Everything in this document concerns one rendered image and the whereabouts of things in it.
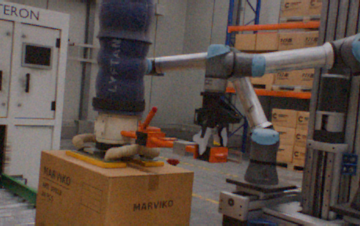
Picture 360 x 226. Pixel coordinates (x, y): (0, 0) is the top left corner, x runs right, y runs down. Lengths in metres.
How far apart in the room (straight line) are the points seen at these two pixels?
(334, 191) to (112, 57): 1.05
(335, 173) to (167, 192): 0.68
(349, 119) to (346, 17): 0.42
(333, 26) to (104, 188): 1.17
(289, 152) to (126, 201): 8.26
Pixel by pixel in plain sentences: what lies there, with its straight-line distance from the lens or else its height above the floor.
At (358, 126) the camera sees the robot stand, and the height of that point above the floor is 1.33.
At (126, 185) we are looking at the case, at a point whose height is 1.05.
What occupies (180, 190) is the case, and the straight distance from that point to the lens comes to 1.87.
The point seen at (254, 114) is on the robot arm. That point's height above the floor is 1.33.
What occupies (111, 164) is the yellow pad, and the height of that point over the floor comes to 1.10.
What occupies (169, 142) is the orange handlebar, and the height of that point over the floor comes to 1.22.
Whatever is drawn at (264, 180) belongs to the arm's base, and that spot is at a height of 1.06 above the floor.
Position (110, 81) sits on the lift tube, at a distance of 1.90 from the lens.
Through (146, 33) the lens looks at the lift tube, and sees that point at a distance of 1.95.
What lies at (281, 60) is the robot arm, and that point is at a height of 1.55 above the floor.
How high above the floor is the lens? 1.41
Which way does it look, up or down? 3 degrees down
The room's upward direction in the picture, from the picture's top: 5 degrees clockwise
